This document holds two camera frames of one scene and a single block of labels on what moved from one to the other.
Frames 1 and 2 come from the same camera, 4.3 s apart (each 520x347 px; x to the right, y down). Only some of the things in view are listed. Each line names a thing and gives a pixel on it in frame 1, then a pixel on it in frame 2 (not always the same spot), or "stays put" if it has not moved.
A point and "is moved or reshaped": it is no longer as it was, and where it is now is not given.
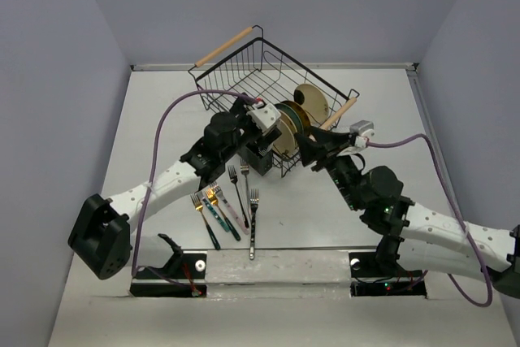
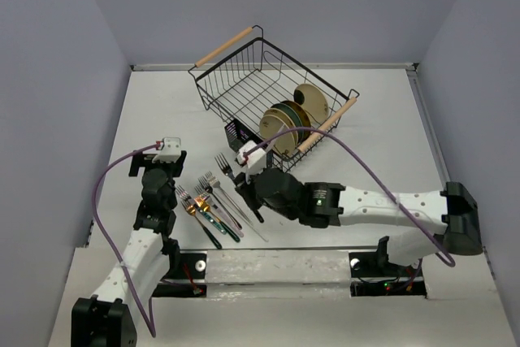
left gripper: [239, 109] to [145, 162]
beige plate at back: [314, 102] stays put
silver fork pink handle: [230, 210] to [200, 190]
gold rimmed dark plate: [300, 112] stays put
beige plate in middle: [285, 117] stays put
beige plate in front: [285, 143] stays put
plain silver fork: [244, 169] is moved or reshaped
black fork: [233, 176] to [227, 171]
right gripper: [310, 150] to [245, 185]
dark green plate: [297, 124] stays put
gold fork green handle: [212, 195] to [206, 207]
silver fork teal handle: [214, 212] to [205, 214]
